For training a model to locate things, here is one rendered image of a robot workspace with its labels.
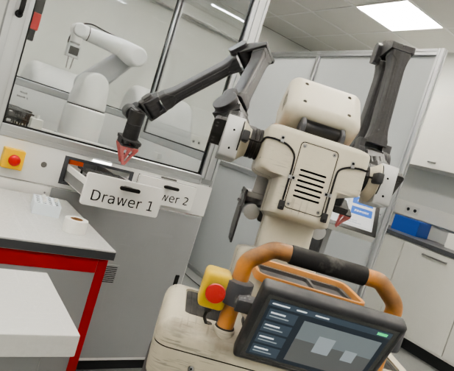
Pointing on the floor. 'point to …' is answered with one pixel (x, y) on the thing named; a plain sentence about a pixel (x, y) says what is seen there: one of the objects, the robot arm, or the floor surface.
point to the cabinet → (124, 273)
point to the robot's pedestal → (21, 321)
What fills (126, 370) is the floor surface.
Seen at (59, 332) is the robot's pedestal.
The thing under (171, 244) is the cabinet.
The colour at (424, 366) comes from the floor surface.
